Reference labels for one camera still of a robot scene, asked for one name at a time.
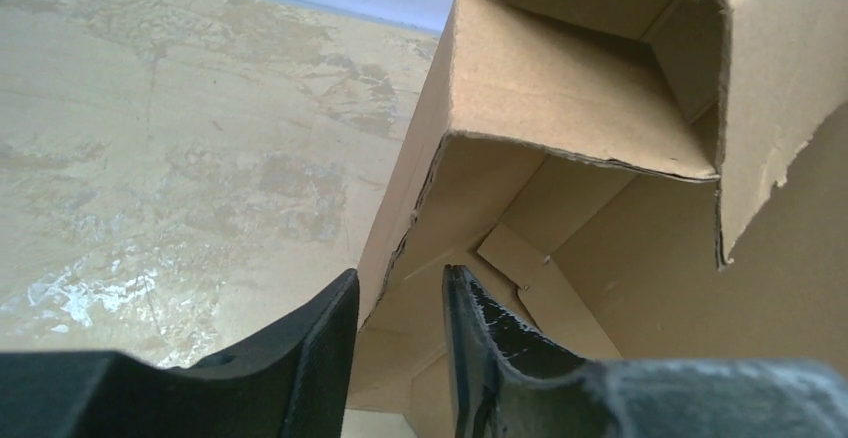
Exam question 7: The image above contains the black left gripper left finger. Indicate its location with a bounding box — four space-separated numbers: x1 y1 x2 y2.
1 269 359 437

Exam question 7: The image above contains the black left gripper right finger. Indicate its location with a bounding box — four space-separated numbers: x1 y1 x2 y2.
442 265 847 437

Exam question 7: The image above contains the brown cardboard box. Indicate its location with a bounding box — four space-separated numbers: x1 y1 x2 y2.
347 0 847 437

